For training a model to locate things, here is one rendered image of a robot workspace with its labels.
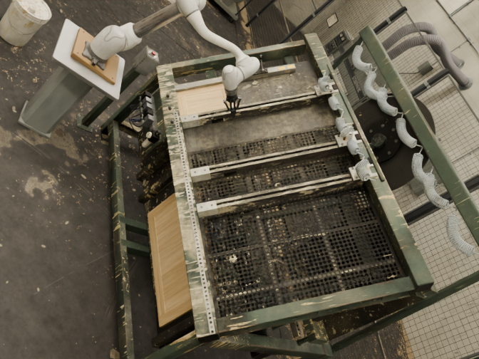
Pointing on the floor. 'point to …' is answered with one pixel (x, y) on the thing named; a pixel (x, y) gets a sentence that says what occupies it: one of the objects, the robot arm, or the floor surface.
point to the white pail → (23, 21)
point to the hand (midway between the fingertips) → (233, 112)
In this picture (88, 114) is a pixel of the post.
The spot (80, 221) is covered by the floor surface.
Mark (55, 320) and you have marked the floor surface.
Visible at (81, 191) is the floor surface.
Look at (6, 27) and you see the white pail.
